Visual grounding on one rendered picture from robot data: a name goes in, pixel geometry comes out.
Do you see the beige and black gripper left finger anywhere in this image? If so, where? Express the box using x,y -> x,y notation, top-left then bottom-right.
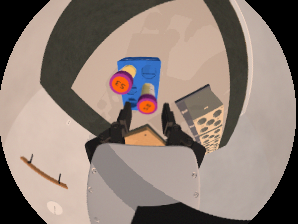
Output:
85,101 -> 132,164

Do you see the blue tube rack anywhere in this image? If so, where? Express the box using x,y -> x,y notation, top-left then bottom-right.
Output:
117,57 -> 161,110

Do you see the tube with purple cap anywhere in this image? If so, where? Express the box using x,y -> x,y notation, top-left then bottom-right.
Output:
109,65 -> 136,95

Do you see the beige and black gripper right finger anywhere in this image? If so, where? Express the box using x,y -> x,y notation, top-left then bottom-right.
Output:
161,103 -> 206,169

